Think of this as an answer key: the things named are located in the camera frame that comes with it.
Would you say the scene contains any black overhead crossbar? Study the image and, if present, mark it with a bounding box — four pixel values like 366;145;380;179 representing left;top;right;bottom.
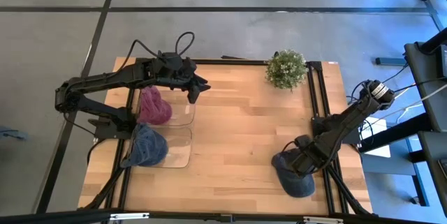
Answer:
0;208;447;224

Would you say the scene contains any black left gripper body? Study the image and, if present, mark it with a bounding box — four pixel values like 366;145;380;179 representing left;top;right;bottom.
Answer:
152;52;206;91

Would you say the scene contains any blue desk foot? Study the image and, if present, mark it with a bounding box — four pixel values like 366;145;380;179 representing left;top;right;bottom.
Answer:
374;57;408;67

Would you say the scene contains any dark red cap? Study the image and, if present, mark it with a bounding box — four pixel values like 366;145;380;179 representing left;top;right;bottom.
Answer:
137;84;173;126

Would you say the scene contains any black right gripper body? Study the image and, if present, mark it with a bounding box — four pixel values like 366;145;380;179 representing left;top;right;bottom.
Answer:
294;134;330;173

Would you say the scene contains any white floor cable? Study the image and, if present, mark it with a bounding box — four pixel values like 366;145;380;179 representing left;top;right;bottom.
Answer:
380;83;447;120

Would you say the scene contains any black aluminium table frame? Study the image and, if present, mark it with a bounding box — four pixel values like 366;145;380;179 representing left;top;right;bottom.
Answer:
82;56;374;218

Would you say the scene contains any black floor cable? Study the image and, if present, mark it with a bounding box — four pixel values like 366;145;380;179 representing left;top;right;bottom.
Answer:
345;62;447;108

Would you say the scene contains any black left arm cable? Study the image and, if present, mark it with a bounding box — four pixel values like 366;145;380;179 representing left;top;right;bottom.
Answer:
62;31;196;165

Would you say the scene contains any white sheet on floor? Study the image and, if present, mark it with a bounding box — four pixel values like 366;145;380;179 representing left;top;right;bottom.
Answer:
360;117;392;159

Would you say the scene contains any clear plastic tray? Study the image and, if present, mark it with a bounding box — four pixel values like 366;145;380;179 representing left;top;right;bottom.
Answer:
139;89;196;127
126;124;193;169

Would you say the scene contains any black desk beam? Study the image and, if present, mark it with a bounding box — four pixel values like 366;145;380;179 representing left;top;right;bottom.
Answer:
358;112;433;154

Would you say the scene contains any small green potted plant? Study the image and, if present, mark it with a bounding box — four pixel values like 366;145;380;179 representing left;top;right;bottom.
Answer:
265;50;309;91

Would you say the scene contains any silver metal bracket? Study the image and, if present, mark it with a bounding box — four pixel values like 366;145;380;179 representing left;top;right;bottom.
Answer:
302;216;345;224
109;212;150;222

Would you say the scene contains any dark blue cap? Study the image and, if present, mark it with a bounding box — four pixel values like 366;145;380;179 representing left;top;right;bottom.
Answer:
119;122;170;169
270;148;316;199

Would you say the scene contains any dark grey desk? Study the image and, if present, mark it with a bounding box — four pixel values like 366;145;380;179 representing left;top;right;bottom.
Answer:
404;27;447;200

